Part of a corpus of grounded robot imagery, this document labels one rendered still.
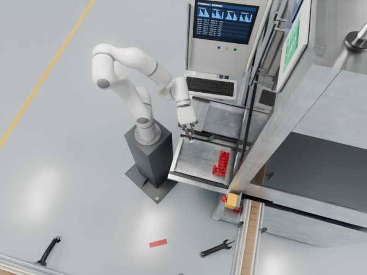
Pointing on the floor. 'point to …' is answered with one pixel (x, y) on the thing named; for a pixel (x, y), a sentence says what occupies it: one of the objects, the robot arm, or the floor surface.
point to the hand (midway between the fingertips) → (189, 132)
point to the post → (284, 118)
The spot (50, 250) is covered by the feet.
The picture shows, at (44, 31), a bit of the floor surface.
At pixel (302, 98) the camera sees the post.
